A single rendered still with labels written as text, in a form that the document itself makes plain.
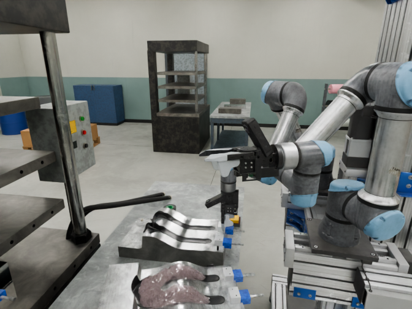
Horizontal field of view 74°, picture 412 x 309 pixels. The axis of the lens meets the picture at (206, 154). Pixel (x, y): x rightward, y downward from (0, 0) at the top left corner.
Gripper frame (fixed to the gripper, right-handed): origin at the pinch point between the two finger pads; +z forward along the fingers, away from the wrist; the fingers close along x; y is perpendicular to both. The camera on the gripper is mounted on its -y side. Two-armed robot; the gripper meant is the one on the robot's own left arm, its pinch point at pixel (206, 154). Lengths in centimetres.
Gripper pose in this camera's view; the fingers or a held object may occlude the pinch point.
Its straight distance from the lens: 71.0
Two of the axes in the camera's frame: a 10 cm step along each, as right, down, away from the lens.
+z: -9.8, 0.7, -2.1
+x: -2.2, -1.8, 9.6
